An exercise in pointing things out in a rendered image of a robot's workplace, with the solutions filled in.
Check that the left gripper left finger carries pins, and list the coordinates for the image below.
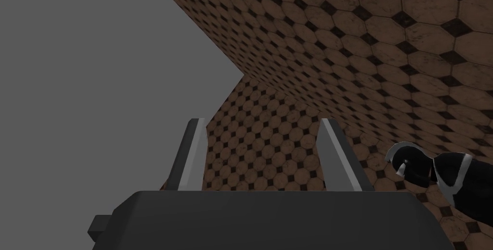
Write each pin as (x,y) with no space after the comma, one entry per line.
(190,157)

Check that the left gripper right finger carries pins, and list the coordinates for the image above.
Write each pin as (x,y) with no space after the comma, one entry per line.
(339,161)

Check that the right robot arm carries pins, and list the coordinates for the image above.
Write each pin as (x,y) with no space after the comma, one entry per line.
(458,182)

